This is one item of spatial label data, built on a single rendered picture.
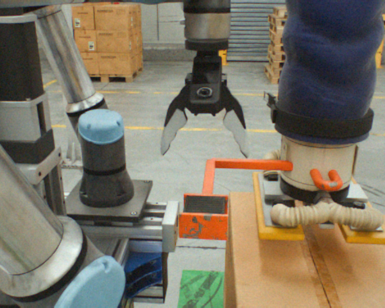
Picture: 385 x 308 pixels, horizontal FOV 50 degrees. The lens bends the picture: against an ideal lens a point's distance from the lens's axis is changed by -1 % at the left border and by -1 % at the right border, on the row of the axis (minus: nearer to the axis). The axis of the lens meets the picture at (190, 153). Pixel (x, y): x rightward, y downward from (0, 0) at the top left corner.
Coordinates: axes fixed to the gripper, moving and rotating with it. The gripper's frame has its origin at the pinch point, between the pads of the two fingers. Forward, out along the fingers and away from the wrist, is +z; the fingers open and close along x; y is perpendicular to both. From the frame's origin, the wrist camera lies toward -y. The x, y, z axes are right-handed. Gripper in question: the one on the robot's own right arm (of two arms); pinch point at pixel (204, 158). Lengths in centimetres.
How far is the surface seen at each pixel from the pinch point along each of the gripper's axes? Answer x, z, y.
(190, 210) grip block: 2.2, 8.8, -3.0
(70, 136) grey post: 144, 101, 294
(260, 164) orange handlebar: -11.9, 10.9, 24.5
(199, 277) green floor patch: 9, 129, 133
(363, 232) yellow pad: -34.8, 22.3, 14.7
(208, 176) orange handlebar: 0.0, 10.2, 15.0
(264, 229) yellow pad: -13.0, 22.3, 14.2
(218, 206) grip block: -2.7, 8.8, -0.9
